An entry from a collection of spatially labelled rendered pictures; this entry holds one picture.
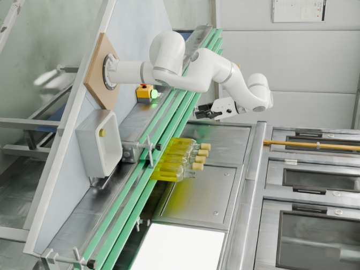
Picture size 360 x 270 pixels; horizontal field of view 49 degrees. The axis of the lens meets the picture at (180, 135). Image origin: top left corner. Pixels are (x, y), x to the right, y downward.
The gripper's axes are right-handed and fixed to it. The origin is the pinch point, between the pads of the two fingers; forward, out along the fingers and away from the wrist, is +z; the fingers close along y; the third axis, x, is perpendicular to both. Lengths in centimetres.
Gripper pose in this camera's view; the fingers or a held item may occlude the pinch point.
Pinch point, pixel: (201, 111)
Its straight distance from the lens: 161.4
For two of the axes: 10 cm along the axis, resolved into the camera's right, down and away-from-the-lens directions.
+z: -9.1, 1.6, 3.9
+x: -3.3, -8.5, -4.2
